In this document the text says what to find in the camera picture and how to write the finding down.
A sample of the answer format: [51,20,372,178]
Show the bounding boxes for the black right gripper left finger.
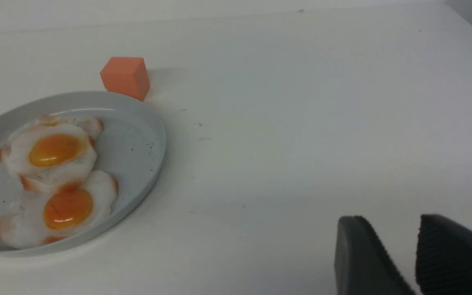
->
[334,216,416,295]

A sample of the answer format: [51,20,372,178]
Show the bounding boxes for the grey egg plate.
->
[0,91,167,256]

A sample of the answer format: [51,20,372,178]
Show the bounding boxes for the fried egg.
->
[0,115,104,193]
[0,170,118,250]

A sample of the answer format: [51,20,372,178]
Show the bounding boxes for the orange cube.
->
[100,57,150,102]

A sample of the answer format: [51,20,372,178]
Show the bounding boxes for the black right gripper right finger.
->
[415,213,472,295]

